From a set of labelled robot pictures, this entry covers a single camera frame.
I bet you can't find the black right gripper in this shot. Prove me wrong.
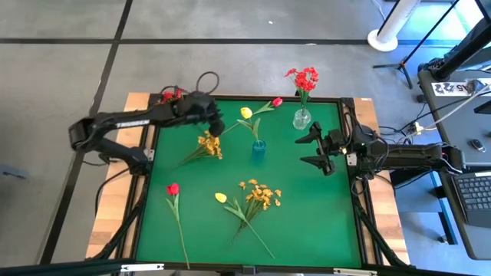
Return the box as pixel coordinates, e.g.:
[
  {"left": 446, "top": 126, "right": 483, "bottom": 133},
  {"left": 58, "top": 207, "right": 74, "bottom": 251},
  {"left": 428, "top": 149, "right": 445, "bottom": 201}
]
[{"left": 294, "top": 121, "right": 348, "bottom": 177}]

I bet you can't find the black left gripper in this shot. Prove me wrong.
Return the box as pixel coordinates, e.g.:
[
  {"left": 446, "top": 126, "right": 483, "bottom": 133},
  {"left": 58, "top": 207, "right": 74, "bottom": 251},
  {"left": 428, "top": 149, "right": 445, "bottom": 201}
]
[{"left": 174, "top": 90, "right": 227, "bottom": 137}]

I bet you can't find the yellow artificial flower bunch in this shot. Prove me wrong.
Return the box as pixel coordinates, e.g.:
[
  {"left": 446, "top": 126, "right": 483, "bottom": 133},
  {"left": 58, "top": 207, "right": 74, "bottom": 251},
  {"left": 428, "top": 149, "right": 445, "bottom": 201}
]
[
  {"left": 176, "top": 130, "right": 224, "bottom": 168},
  {"left": 229, "top": 178, "right": 283, "bottom": 246}
]

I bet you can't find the yellow artificial tulip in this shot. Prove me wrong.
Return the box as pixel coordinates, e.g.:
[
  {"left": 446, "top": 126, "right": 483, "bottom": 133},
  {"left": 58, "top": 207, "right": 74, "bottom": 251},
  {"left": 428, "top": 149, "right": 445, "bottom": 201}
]
[
  {"left": 236, "top": 107, "right": 262, "bottom": 149},
  {"left": 214, "top": 192, "right": 276, "bottom": 260}
]

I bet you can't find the red artificial flower bunch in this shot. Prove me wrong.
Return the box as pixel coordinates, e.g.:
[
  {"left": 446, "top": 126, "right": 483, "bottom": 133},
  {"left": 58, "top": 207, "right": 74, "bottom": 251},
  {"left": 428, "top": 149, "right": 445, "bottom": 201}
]
[
  {"left": 159, "top": 87, "right": 186, "bottom": 105},
  {"left": 283, "top": 67, "right": 320, "bottom": 116}
]

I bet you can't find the red artificial tulip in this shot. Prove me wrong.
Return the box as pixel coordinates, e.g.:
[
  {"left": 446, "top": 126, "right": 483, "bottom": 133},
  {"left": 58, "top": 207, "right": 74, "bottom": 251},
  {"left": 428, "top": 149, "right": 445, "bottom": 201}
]
[
  {"left": 221, "top": 97, "right": 284, "bottom": 136},
  {"left": 165, "top": 182, "right": 192, "bottom": 270}
]

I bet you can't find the clear cut-glass vase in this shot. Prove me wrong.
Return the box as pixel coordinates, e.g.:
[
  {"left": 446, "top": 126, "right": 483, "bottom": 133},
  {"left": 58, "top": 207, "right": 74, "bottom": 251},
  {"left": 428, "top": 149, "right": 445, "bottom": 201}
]
[{"left": 292, "top": 108, "right": 312, "bottom": 130}]

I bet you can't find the blue textured glass vase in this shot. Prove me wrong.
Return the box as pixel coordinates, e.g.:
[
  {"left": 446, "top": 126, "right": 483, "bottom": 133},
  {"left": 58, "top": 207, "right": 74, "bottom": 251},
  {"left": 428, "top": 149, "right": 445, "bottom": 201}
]
[{"left": 251, "top": 140, "right": 268, "bottom": 164}]

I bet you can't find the black tripod stand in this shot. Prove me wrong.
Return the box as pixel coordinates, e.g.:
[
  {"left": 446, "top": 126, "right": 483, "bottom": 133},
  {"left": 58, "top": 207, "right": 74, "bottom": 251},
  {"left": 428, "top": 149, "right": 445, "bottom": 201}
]
[{"left": 372, "top": 0, "right": 460, "bottom": 90}]

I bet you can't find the white column with round base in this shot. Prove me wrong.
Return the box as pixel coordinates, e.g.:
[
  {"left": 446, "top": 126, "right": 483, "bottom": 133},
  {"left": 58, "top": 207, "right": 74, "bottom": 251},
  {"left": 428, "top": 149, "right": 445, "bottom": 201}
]
[{"left": 367, "top": 0, "right": 421, "bottom": 53}]

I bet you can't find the dark desk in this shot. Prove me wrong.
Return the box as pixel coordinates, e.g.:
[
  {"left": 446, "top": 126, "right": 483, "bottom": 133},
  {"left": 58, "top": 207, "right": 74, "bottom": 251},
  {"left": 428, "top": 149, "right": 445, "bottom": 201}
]
[{"left": 417, "top": 68, "right": 491, "bottom": 261}]

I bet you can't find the blue desk leg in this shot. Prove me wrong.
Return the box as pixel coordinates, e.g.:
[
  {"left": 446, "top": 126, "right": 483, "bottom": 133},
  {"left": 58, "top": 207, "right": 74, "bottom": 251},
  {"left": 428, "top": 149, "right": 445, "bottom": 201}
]
[{"left": 429, "top": 170, "right": 460, "bottom": 246}]

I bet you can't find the white paper label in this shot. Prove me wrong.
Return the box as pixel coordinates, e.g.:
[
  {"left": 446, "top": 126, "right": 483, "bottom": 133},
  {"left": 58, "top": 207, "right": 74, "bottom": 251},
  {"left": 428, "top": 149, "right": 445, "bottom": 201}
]
[{"left": 431, "top": 78, "right": 491, "bottom": 97}]

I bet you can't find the black keyboard laptop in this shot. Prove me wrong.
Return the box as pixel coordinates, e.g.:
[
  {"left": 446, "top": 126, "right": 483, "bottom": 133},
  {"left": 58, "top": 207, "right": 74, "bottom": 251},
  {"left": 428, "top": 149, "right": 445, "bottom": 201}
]
[{"left": 451, "top": 170, "right": 491, "bottom": 229}]

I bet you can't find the blue-grey chair base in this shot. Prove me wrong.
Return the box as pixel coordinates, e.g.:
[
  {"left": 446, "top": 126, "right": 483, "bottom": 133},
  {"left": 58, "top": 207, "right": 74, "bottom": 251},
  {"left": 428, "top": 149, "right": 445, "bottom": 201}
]
[{"left": 0, "top": 164, "right": 28, "bottom": 180}]

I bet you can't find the black table frame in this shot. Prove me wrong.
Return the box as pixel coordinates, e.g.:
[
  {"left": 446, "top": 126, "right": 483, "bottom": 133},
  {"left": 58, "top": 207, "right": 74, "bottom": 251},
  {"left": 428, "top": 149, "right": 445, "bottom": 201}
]
[{"left": 86, "top": 91, "right": 411, "bottom": 276}]

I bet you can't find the black cable loop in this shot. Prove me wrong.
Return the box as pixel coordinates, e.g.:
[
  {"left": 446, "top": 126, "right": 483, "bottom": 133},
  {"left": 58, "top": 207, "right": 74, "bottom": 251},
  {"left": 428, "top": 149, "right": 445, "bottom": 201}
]
[{"left": 195, "top": 71, "right": 220, "bottom": 95}]

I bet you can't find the white cable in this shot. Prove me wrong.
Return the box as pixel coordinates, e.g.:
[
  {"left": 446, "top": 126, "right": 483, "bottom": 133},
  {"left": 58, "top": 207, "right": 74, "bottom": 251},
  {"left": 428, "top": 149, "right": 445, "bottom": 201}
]
[{"left": 402, "top": 86, "right": 491, "bottom": 136}]

